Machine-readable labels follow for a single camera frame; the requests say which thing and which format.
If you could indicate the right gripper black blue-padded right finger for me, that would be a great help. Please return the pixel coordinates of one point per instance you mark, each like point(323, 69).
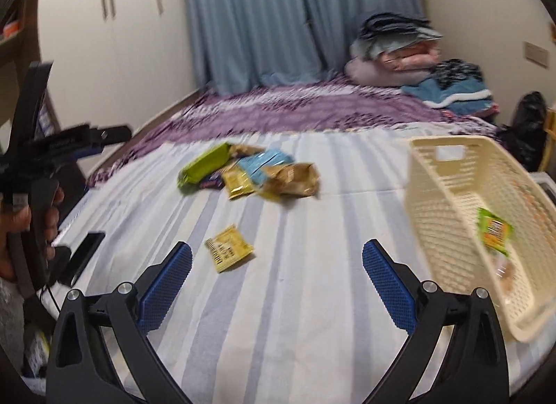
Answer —
point(474, 368)

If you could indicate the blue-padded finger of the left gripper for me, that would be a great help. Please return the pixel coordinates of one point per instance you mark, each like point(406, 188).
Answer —
point(79, 260)

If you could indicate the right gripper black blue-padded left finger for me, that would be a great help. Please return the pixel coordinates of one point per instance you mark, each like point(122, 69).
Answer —
point(80, 369)

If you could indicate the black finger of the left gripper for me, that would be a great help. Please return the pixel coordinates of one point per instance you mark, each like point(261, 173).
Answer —
point(79, 142)

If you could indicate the green long snack packet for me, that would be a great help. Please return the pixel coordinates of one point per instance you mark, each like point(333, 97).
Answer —
point(205, 164)

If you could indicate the green orange Korean snack packet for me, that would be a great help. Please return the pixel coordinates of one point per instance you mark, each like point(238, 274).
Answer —
point(494, 232)

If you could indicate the brown snack packet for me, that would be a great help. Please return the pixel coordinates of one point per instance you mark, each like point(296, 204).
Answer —
point(296, 179)

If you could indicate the person's left hand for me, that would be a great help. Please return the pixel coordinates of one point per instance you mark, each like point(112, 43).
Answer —
point(20, 222)

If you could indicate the white wardrobe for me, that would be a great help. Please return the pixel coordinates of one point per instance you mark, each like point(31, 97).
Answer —
point(115, 61)

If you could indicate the cream perforated plastic basket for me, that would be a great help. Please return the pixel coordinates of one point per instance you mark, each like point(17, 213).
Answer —
point(451, 179)

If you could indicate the yellow small snack packet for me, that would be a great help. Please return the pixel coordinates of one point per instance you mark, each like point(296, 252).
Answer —
point(237, 182)

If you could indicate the light blue snack packet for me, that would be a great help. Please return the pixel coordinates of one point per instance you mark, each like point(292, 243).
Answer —
point(253, 165)

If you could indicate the blue curtain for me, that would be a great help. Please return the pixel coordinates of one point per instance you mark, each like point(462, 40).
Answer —
point(239, 45)

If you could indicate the black plastic bag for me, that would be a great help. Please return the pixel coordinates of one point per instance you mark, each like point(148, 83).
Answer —
point(525, 137)

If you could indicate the purple floral bedspread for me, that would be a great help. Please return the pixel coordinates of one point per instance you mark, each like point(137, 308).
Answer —
point(334, 105)

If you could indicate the blue white folded blanket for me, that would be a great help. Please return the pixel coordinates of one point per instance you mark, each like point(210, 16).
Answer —
point(456, 86)

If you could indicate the stack of folded quilts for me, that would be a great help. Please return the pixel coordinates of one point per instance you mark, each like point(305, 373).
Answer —
point(392, 50)

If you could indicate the wall socket plate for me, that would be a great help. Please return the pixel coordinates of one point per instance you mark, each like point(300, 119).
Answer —
point(536, 54)

